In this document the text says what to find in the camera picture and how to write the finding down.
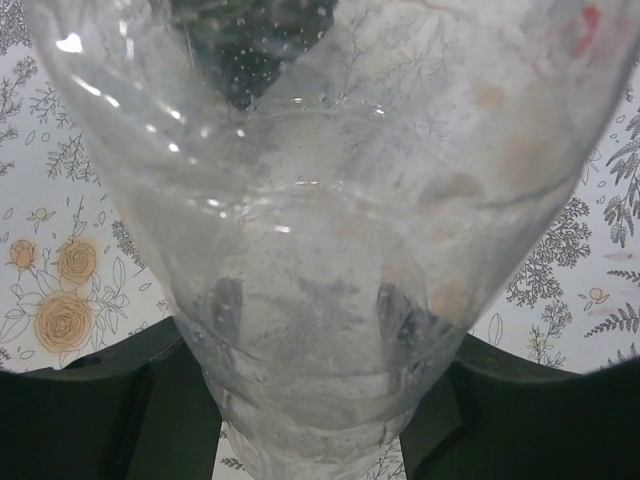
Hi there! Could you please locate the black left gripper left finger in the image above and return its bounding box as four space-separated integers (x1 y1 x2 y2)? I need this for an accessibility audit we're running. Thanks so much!
1 318 221 479

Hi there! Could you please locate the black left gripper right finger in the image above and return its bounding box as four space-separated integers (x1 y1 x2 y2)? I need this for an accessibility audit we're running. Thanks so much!
400 335 639 479

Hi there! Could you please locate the clear plastic bottle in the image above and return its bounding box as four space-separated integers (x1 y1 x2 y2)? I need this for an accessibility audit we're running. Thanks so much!
24 1 639 479

